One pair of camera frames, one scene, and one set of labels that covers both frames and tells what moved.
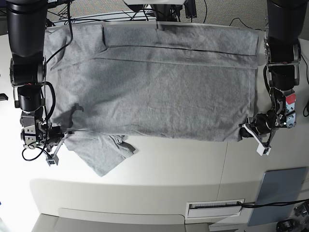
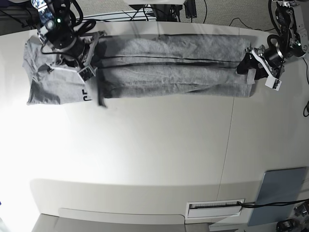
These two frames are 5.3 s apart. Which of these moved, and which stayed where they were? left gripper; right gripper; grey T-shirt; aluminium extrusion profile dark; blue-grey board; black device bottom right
Moved: grey T-shirt; right gripper; left gripper
Stayed: blue-grey board; black device bottom right; aluminium extrusion profile dark
